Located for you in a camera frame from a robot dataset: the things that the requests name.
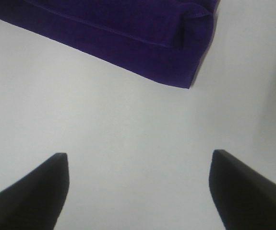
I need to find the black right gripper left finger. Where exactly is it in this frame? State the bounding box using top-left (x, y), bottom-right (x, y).
top-left (0, 153), bottom-right (70, 230)

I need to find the purple towel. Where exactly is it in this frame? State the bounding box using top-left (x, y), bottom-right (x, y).
top-left (0, 0), bottom-right (218, 89)

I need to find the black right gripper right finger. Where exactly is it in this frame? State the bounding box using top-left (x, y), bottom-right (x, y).
top-left (209, 149), bottom-right (276, 230)

